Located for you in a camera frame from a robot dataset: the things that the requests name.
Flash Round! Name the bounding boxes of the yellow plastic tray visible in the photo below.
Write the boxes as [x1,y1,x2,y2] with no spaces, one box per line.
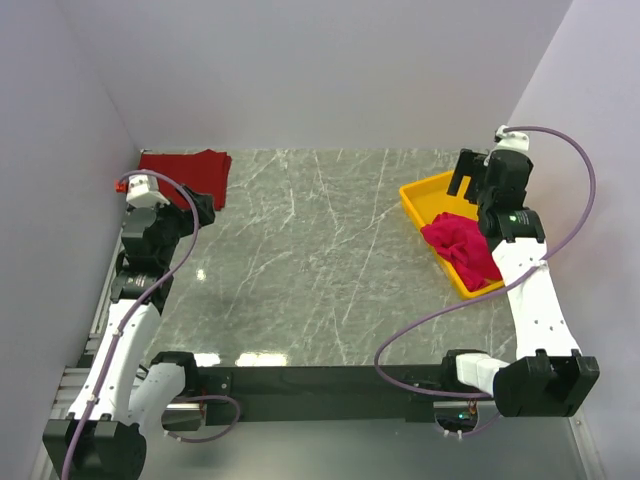
[399,170,504,300]

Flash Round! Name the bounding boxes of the folded dark red t shirt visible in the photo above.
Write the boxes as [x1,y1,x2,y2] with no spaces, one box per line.
[139,149,232,211]

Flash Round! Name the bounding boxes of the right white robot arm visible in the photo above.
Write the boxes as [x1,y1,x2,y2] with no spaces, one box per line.
[438,149,600,417]

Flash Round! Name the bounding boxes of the black base beam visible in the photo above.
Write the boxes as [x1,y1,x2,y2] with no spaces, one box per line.
[197,363,476,426]

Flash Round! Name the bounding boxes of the pink t shirt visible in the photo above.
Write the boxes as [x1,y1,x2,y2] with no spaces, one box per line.
[421,212,502,292]

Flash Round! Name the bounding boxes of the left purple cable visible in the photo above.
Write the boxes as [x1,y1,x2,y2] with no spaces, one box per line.
[62,169,242,480]

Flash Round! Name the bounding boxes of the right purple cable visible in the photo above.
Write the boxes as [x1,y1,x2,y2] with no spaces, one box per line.
[374,124,598,439]

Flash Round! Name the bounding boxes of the purple cable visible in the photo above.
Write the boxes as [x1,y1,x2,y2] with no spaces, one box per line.
[374,124,598,439]
[62,169,242,480]

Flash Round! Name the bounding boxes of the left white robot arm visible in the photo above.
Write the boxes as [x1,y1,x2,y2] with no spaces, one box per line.
[43,186,215,479]

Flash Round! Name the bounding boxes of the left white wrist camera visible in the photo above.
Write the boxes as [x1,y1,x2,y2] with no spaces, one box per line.
[115,174,169,208]

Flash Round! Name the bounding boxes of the aluminium frame rail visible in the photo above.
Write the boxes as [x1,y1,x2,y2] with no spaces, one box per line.
[29,229,136,480]

